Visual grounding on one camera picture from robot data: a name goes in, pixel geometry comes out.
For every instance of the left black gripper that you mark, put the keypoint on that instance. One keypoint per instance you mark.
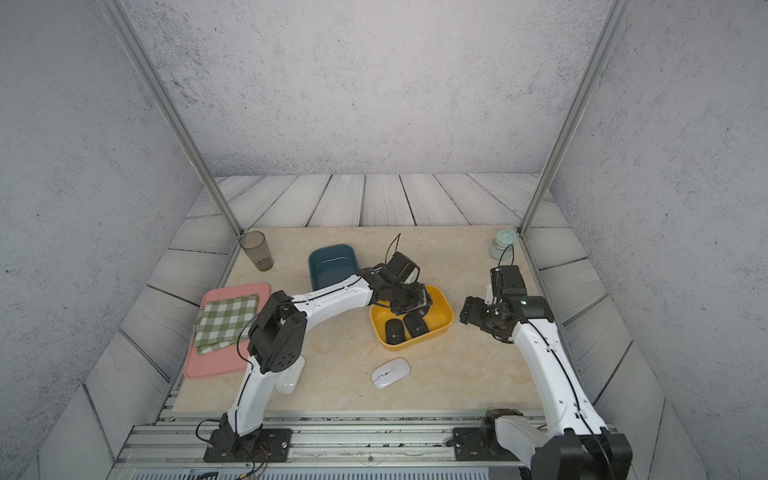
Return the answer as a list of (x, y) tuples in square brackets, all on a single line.
[(421, 298)]

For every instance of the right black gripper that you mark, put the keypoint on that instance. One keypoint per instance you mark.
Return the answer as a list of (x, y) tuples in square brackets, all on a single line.
[(471, 310)]

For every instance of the yellow storage box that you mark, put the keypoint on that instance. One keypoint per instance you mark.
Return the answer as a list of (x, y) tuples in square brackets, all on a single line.
[(439, 319)]

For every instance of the black mouse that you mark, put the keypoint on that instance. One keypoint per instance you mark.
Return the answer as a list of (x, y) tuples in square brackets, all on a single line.
[(415, 324), (421, 306), (395, 332)]

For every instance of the dark teal storage box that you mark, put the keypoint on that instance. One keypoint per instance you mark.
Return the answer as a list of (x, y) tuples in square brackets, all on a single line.
[(330, 265)]

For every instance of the white mouse with grey line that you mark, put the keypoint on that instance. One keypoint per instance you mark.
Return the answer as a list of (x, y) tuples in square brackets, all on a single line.
[(390, 373)]

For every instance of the long white mouse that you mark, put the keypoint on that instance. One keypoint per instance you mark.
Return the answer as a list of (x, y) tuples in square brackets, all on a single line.
[(287, 380)]

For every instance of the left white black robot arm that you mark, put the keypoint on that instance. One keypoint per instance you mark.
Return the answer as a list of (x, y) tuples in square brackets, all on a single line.
[(277, 334)]

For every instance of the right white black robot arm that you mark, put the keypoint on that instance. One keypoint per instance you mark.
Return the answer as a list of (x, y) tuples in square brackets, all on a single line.
[(575, 442)]

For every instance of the pale green glass jar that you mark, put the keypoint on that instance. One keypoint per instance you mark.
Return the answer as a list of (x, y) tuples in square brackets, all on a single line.
[(502, 245)]

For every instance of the brown translucent cup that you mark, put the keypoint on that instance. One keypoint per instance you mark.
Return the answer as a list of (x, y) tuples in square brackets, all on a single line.
[(254, 244)]

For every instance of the pink tray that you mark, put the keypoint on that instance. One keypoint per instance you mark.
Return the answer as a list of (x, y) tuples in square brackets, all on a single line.
[(225, 360)]

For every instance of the green checkered cloth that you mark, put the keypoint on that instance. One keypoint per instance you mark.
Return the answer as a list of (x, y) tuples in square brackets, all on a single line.
[(220, 322)]

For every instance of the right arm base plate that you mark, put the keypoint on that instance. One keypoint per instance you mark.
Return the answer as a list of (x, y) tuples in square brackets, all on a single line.
[(474, 444)]

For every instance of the aluminium rail frame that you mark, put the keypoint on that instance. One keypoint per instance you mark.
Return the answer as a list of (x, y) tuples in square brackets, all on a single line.
[(336, 444)]

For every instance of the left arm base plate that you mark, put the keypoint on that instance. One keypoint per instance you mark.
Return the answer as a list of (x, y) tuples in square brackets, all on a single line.
[(266, 445)]

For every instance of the right aluminium corner post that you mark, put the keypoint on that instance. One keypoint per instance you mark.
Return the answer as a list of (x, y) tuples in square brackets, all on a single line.
[(594, 67)]

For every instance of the aluminium corner post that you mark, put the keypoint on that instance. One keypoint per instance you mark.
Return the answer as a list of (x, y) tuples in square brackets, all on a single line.
[(132, 45), (594, 67)]

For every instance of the left aluminium corner post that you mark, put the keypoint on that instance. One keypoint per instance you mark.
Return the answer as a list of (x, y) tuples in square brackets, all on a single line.
[(132, 45)]

